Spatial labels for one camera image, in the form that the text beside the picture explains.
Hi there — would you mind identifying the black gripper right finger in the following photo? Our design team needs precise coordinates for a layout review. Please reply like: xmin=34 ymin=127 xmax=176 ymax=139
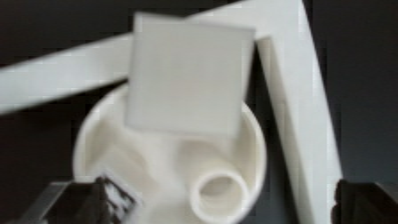
xmin=333 ymin=180 xmax=398 ymax=224

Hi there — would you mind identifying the white U-shaped fence wall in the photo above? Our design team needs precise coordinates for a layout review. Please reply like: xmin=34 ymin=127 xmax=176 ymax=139
xmin=0 ymin=0 xmax=343 ymax=224

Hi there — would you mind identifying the white round stool seat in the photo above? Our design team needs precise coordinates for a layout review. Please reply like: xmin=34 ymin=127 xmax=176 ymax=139
xmin=73 ymin=86 xmax=267 ymax=224

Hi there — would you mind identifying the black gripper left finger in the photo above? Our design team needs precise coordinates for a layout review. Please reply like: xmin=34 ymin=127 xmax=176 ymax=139
xmin=20 ymin=178 xmax=119 ymax=224

